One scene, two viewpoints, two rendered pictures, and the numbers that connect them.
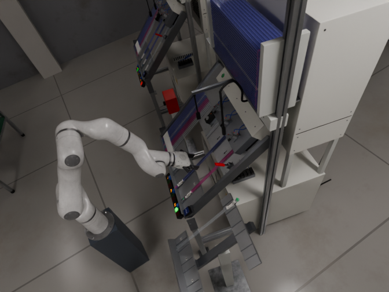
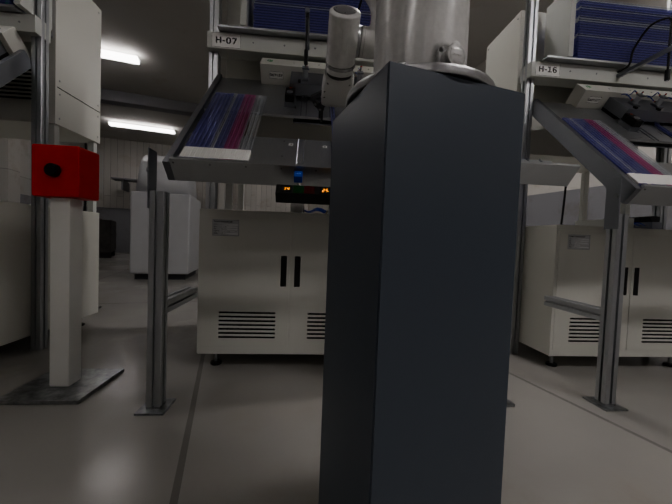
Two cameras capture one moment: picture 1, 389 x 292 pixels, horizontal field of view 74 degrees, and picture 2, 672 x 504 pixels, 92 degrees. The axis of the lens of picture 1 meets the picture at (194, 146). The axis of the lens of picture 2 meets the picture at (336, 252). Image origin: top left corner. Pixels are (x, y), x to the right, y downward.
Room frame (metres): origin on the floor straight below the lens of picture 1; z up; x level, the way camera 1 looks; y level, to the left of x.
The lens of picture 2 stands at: (0.84, 1.14, 0.52)
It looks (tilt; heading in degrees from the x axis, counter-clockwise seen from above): 2 degrees down; 272
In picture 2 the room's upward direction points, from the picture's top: 2 degrees clockwise
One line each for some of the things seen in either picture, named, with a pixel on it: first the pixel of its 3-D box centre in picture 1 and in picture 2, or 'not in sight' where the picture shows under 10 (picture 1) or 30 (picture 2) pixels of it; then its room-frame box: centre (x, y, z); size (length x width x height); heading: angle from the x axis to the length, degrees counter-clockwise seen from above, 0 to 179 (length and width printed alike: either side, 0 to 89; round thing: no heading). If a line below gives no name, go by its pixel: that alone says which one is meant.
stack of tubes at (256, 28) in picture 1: (245, 46); (315, 11); (1.01, -0.32, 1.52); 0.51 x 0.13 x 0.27; 7
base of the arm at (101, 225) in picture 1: (92, 219); (420, 37); (0.75, 0.69, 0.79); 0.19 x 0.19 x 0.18
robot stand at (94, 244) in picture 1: (120, 243); (404, 365); (0.75, 0.69, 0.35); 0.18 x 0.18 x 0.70; 20
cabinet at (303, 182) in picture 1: (254, 172); (293, 281); (1.09, -0.44, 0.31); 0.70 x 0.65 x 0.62; 7
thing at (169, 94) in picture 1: (178, 125); (66, 269); (1.75, 0.11, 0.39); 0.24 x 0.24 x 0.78; 7
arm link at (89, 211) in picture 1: (74, 199); not in sight; (0.79, 0.70, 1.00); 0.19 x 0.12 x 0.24; 14
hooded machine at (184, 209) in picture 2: not in sight; (169, 217); (2.99, -2.74, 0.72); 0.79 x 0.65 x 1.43; 109
